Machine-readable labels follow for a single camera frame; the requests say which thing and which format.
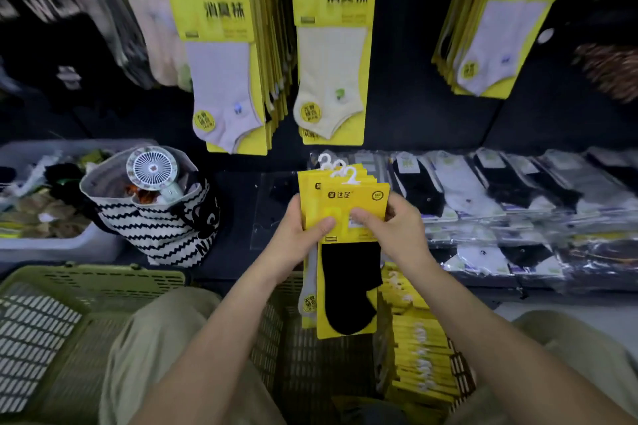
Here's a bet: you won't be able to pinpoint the heap of copper hangers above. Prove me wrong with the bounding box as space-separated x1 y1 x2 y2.
573 43 638 104

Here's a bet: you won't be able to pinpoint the person's right hand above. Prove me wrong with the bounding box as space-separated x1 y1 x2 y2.
348 190 435 276

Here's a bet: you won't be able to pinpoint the row of clear bagged socks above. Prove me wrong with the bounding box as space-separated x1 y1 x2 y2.
308 147 638 291

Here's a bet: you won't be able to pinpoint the green shopping basket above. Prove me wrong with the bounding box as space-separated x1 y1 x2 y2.
0 262 188 425

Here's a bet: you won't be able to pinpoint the green basket black rim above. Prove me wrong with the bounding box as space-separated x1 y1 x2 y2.
249 270 477 425

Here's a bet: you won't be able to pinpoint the person's left forearm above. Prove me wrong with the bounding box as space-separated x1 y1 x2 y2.
129 260 300 425

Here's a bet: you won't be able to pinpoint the bunch of pastel sock packs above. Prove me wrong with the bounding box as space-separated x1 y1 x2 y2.
114 0 193 92

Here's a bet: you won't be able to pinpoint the person's left hand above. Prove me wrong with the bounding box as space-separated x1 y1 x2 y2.
259 193 338 284

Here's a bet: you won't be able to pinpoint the olive trousers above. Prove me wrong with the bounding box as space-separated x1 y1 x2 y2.
99 286 638 425

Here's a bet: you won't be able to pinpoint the stack of yellow packets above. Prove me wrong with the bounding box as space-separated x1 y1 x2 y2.
376 262 462 410

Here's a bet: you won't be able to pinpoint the row black socks peach cuffs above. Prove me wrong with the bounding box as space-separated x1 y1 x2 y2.
0 0 150 107

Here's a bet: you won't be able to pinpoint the white plastic bin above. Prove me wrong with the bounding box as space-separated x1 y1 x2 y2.
0 139 158 264

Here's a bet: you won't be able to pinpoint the white handheld fan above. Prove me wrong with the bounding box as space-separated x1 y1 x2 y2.
125 147 185 204

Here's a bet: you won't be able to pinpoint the black white zigzag tote bag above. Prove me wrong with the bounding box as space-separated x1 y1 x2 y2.
79 145 221 269

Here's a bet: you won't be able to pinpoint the yellow packet black sock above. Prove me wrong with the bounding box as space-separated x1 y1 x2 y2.
316 166 391 340

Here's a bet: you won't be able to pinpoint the person's right forearm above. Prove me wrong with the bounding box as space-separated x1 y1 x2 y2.
408 258 638 425

